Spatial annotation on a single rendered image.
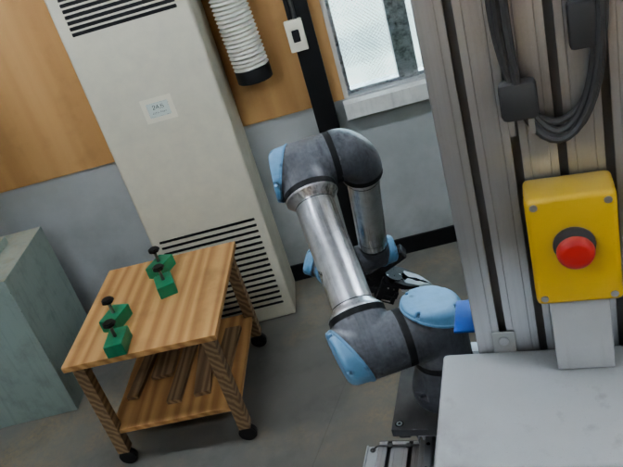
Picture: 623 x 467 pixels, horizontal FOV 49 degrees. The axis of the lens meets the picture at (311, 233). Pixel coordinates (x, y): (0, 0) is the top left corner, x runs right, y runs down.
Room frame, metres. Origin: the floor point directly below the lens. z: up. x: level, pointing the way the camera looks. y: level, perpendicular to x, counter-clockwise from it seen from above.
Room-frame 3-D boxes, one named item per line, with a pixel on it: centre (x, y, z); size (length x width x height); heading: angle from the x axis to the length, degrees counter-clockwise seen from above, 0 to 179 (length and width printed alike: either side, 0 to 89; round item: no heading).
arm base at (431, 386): (1.07, -0.18, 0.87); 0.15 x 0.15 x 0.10
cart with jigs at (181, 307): (2.32, 0.65, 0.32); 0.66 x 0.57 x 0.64; 171
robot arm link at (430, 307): (1.07, -0.17, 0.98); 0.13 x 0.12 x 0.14; 94
